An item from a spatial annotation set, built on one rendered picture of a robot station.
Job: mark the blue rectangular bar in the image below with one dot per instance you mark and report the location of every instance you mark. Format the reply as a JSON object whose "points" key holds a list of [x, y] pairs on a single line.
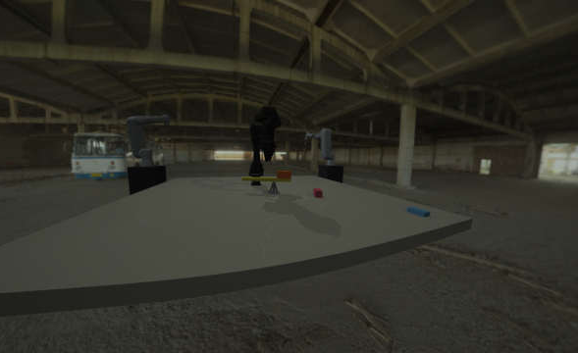
{"points": [[418, 212]]}

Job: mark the yellow bar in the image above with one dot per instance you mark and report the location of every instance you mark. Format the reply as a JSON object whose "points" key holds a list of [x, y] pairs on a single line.
{"points": [[281, 176]]}

